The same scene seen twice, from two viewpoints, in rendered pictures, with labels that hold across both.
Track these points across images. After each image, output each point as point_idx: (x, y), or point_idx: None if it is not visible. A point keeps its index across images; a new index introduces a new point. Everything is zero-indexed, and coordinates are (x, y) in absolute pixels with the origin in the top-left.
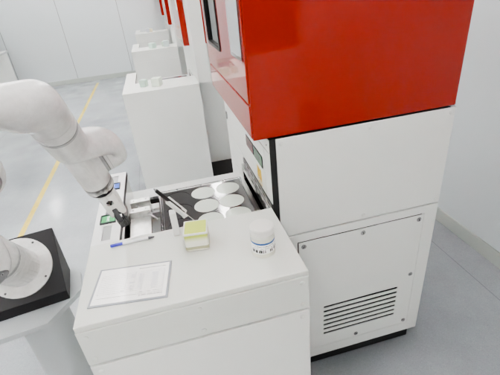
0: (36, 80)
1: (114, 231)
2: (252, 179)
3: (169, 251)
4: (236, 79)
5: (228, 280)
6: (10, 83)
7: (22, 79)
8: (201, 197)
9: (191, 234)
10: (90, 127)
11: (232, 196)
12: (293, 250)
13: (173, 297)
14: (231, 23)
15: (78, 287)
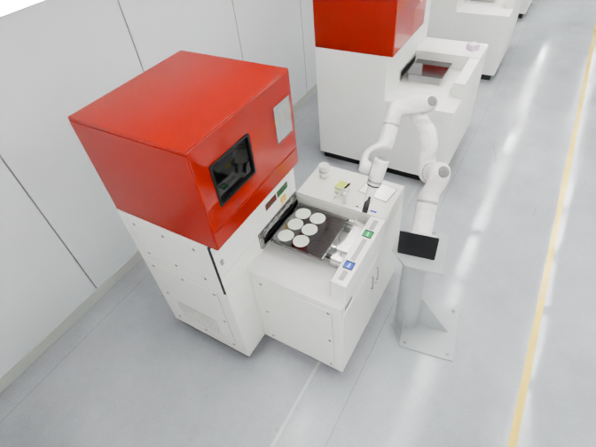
0: (394, 99)
1: (369, 223)
2: (275, 220)
3: (355, 196)
4: (282, 153)
5: (346, 173)
6: (401, 98)
7: (397, 99)
8: (305, 237)
9: (346, 182)
10: (374, 144)
11: (292, 226)
12: (315, 170)
13: (367, 177)
14: (281, 124)
15: (396, 239)
